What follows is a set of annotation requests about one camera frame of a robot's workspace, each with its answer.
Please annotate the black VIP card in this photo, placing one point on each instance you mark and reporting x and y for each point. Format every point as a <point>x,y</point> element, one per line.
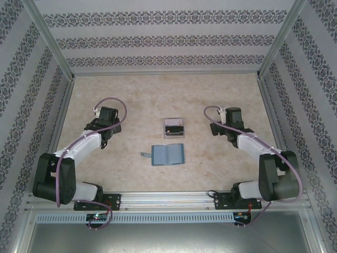
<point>176,129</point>

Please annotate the white VIP flower card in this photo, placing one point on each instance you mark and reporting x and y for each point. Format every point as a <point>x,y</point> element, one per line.
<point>173,122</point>

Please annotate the teal card holder wallet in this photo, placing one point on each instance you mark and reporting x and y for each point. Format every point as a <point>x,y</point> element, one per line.
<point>168,155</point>

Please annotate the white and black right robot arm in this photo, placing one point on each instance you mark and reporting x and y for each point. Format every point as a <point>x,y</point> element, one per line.
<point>252,143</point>

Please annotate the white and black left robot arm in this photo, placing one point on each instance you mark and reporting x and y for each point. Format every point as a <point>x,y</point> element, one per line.
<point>79,147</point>

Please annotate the small electronics board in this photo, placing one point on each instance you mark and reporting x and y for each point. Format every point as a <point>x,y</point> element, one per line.
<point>97,217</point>
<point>241,215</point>

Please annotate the grey metal sheet tray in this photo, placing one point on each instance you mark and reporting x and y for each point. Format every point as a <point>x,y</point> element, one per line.
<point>168,239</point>

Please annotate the aluminium side rail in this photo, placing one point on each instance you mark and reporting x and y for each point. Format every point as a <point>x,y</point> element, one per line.
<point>63,105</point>
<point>269,105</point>

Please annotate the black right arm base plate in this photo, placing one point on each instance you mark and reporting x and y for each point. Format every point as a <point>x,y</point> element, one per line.
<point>221,201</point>

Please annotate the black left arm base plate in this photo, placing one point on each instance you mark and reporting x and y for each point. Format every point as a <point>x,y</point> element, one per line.
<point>114,201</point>

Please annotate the aluminium frame post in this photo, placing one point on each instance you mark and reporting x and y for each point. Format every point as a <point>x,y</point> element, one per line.
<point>51,37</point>
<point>282,37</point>

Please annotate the aluminium mounting rail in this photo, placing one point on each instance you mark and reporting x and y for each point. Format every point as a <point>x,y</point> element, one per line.
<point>163,200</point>

